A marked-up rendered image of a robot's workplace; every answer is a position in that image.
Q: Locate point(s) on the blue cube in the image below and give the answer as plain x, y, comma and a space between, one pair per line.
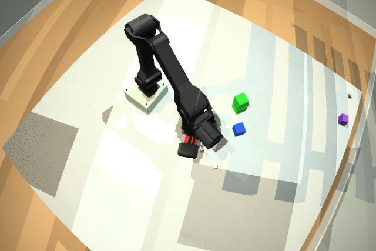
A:
239, 129

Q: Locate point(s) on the green block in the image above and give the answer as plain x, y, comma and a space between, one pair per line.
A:
240, 101
238, 111

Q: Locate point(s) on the purple cube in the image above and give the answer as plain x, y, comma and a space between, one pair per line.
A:
343, 119

